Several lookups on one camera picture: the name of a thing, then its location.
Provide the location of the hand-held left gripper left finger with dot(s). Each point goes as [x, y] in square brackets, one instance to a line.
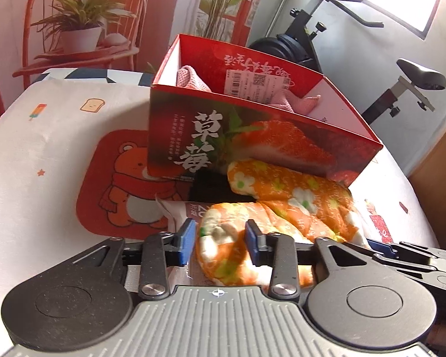
[186, 241]

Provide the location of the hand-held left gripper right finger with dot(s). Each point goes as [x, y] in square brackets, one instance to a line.
[253, 243]

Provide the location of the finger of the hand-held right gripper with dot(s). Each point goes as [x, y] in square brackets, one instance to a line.
[444, 279]
[379, 246]

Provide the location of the white packet with red label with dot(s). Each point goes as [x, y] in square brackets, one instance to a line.
[178, 215]

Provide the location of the orange floral cloth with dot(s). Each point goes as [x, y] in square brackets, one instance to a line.
[282, 193]

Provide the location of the black glove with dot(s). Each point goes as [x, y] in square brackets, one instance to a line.
[212, 189]

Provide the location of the red strawberry print cardboard box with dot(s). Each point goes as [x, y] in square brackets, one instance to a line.
[193, 134]

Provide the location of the pink cloth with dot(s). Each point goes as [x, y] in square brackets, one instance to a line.
[193, 78]

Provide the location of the red bear print mat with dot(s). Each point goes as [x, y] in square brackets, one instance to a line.
[96, 178]

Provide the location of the white printed tablecloth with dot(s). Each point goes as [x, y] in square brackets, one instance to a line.
[41, 148]

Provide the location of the black exercise bike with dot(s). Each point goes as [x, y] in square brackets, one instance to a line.
[282, 44]

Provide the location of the metal pole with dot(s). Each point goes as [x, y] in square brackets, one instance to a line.
[282, 5]

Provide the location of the wall poster with plants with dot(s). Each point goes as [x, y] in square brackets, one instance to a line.
[163, 7]

